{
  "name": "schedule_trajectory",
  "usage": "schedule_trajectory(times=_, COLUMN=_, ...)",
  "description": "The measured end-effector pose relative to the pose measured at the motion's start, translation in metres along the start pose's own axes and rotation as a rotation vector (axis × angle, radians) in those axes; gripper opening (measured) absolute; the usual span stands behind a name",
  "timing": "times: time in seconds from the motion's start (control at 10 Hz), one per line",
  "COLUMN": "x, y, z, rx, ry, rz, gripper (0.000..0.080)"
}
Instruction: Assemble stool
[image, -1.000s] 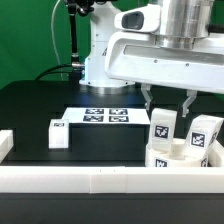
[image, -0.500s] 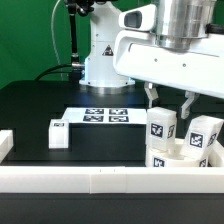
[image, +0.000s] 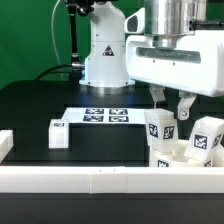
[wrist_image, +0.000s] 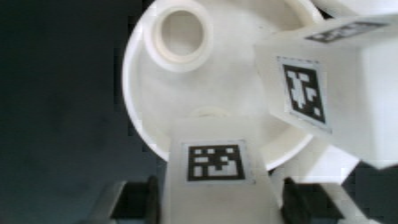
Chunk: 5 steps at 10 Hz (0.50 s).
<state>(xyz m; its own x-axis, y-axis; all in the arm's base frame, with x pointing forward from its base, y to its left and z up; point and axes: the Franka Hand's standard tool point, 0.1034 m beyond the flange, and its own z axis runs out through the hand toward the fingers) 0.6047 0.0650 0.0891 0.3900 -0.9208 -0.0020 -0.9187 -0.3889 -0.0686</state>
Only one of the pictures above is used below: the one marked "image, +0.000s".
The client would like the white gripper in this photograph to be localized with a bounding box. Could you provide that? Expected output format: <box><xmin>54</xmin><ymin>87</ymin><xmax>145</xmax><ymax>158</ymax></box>
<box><xmin>124</xmin><ymin>7</ymin><xmax>224</xmax><ymax>120</ymax></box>

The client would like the white round stool seat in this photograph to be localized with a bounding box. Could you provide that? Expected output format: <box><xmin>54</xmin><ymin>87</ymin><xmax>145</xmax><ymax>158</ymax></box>
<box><xmin>149</xmin><ymin>140</ymin><xmax>224</xmax><ymax>167</ymax></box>

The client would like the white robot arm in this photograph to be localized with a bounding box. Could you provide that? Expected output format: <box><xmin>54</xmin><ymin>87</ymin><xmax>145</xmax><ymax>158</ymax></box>
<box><xmin>80</xmin><ymin>0</ymin><xmax>224</xmax><ymax>120</ymax></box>

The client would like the white marker sheet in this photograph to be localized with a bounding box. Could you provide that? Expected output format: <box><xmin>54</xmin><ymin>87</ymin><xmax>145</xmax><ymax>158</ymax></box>
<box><xmin>62</xmin><ymin>107</ymin><xmax>145</xmax><ymax>125</ymax></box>

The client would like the white left fence bar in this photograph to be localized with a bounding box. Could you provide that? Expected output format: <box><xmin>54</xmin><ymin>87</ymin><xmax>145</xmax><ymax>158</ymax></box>
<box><xmin>0</xmin><ymin>130</ymin><xmax>14</xmax><ymax>163</ymax></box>

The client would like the white front fence bar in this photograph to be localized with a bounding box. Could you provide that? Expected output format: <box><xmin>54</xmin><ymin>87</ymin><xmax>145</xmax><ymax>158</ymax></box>
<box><xmin>0</xmin><ymin>166</ymin><xmax>224</xmax><ymax>194</ymax></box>

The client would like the black base cable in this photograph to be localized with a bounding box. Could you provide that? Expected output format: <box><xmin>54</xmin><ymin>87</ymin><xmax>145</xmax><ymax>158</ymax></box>
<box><xmin>34</xmin><ymin>64</ymin><xmax>74</xmax><ymax>82</ymax></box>

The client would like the grey hanging cable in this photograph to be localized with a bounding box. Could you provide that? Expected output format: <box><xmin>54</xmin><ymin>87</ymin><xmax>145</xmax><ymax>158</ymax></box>
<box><xmin>50</xmin><ymin>0</ymin><xmax>65</xmax><ymax>81</ymax></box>

